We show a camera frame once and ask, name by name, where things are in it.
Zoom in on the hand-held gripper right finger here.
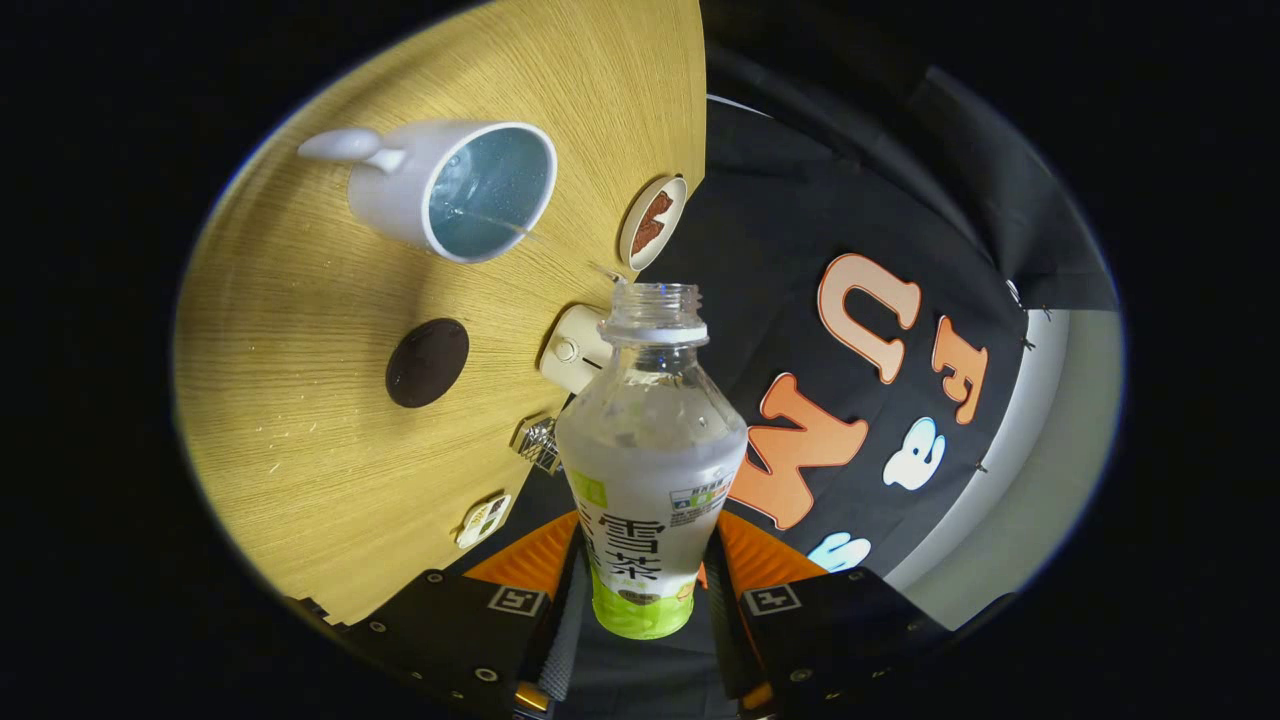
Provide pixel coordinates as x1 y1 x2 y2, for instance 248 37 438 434
700 510 951 720

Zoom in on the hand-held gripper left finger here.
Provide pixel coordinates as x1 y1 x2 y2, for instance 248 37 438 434
335 510 591 720

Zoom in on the white green label juice bottle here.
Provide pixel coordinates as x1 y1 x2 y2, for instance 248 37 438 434
554 282 749 641

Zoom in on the dark brown round coaster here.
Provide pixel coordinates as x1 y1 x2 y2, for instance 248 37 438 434
385 318 471 409

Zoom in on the white cup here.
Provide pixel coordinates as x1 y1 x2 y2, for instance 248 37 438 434
297 120 559 265

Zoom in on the white divided dish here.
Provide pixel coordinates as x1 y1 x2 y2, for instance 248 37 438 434
457 493 512 550

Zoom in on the metal mesh holder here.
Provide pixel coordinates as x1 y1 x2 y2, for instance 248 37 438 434
513 415 563 476

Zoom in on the white toaster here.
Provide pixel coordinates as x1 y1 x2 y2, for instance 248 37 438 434
538 303 613 396

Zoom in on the wooden table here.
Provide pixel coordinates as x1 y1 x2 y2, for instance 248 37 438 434
172 0 708 626

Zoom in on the round plate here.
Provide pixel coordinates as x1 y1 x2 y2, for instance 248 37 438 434
617 175 689 273

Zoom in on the black backdrop cloth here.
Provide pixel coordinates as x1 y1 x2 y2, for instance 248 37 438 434
445 0 1119 601

